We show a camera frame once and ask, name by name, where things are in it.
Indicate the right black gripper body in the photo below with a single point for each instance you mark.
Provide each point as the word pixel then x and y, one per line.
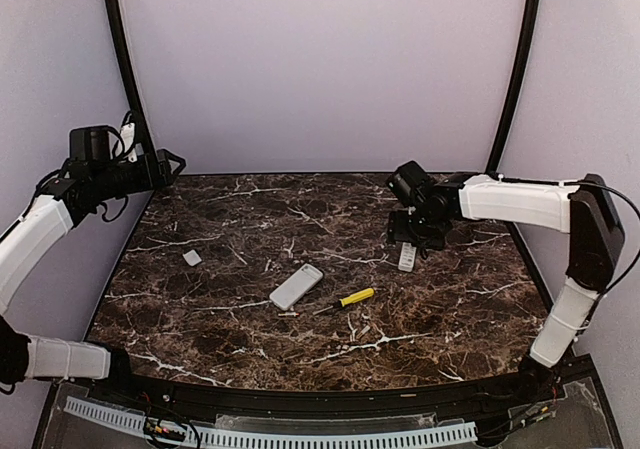
pixel 419 230

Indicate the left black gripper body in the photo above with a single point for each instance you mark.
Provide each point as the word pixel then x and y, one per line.
pixel 149 181

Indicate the yellow handled screwdriver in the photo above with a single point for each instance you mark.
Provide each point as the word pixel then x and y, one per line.
pixel 348 300

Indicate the white battery cover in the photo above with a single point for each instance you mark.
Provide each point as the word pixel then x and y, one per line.
pixel 192 258

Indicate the large white remote control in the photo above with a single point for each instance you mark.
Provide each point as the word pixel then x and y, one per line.
pixel 296 286

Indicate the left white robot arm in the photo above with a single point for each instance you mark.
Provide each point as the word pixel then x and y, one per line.
pixel 104 163

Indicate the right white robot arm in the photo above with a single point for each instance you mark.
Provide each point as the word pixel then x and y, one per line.
pixel 582 209

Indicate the small white remote control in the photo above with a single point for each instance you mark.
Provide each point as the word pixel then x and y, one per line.
pixel 407 257

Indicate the left black frame post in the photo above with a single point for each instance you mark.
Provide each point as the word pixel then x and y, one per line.
pixel 125 66

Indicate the black frame post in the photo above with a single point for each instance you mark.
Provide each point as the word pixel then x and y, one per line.
pixel 125 66
pixel 520 62

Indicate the black front rail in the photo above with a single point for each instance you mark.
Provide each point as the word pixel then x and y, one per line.
pixel 480 397

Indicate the white slotted cable duct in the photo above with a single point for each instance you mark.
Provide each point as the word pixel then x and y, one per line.
pixel 240 432

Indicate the right black frame post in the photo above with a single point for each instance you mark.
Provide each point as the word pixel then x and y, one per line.
pixel 520 62

